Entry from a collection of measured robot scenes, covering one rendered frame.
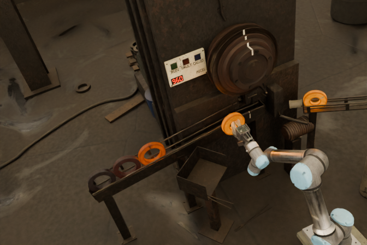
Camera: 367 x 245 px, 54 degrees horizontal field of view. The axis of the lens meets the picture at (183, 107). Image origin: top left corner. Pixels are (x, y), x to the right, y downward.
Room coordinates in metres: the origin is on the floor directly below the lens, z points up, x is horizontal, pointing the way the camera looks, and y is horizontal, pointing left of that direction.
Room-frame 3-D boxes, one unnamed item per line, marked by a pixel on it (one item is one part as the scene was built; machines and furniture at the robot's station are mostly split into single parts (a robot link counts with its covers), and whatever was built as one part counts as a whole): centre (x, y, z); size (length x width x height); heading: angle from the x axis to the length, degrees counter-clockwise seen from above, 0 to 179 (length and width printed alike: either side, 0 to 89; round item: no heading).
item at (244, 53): (1.77, -0.46, 1.11); 0.28 x 0.06 x 0.28; 105
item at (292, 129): (1.83, -0.78, 0.27); 0.22 x 0.13 x 0.53; 105
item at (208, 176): (1.46, -0.03, 0.36); 0.26 x 0.20 x 0.72; 140
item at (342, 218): (1.02, -0.71, 0.50); 0.13 x 0.12 x 0.14; 123
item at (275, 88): (1.94, -0.65, 0.68); 0.11 x 0.08 x 0.24; 15
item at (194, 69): (1.88, -0.07, 1.15); 0.26 x 0.02 x 0.18; 105
